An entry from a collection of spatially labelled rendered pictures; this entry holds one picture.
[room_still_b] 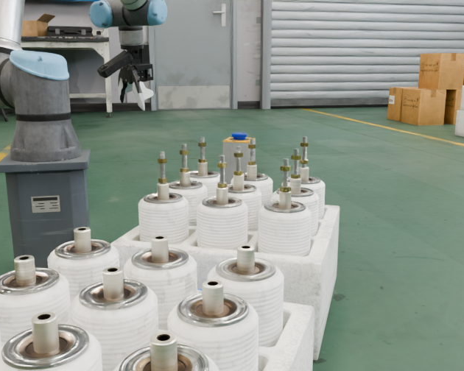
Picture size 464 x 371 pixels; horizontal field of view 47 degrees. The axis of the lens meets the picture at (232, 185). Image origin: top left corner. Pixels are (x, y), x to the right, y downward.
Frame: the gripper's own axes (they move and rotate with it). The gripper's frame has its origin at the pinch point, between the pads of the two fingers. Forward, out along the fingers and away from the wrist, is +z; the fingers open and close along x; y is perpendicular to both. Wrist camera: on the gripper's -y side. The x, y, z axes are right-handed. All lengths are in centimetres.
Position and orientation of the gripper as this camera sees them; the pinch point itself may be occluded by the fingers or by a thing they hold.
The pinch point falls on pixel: (130, 107)
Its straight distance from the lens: 178.4
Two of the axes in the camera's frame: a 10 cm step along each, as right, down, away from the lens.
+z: 0.1, 9.3, 3.6
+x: -6.1, -2.8, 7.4
